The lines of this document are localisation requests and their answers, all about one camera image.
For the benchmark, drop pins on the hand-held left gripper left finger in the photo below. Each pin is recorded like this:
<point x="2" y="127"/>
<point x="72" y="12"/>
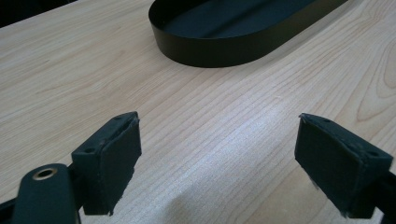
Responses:
<point x="107" y="165"/>

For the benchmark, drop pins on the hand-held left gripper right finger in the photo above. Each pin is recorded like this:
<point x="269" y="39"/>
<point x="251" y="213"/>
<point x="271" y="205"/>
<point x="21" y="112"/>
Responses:
<point x="336" y="168"/>

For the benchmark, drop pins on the black oval tray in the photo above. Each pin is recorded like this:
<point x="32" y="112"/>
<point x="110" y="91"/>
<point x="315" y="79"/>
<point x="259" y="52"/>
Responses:
<point x="218" y="40"/>

